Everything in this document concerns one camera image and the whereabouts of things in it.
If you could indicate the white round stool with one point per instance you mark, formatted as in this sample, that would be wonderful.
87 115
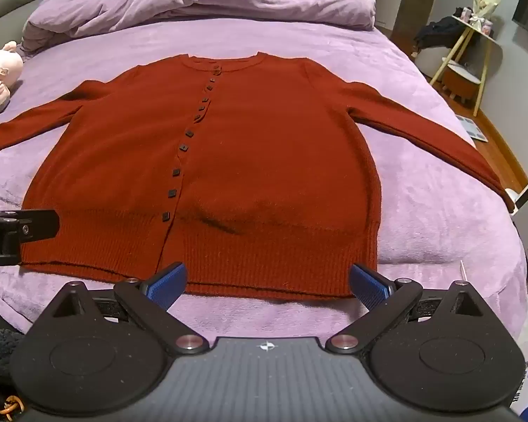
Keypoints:
460 81

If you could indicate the purple duvet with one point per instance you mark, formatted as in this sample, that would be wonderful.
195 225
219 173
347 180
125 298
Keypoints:
229 2

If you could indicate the red knit cardigan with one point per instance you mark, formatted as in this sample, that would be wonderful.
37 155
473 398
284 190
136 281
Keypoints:
268 140

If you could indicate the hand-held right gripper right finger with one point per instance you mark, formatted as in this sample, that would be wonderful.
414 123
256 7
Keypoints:
369 285

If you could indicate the brown wooden door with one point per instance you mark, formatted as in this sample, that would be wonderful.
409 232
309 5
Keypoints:
418 0

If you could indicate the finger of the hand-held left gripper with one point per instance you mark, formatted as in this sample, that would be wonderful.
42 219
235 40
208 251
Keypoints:
42 225

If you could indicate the black bag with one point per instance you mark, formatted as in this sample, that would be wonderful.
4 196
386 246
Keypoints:
440 30

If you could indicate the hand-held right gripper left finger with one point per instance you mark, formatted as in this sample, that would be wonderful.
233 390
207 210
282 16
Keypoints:
167 283

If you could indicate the magazine on floor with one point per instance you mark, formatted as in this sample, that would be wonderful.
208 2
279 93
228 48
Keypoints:
473 128

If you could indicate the wrapped flower bouquet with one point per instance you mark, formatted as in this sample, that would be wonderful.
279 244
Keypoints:
484 2

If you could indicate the yellow-legged side table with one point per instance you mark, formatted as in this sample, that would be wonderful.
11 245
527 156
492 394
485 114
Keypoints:
464 44

